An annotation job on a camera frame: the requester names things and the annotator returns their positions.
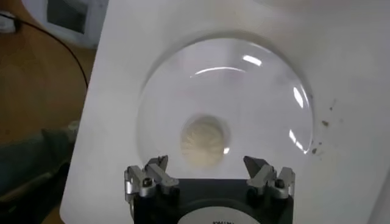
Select white round plate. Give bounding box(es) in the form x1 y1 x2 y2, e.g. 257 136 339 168
136 36 314 183

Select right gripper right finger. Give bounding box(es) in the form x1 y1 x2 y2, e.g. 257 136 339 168
243 155 296 200

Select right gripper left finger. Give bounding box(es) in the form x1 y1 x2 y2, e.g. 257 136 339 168
123 155 180 202

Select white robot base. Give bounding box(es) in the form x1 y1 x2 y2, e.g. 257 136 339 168
23 0 110 50

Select white steamed baozi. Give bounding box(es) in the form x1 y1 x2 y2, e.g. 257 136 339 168
179 115 228 169

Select thin black floor cable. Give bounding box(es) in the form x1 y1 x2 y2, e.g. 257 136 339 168
0 12 90 89

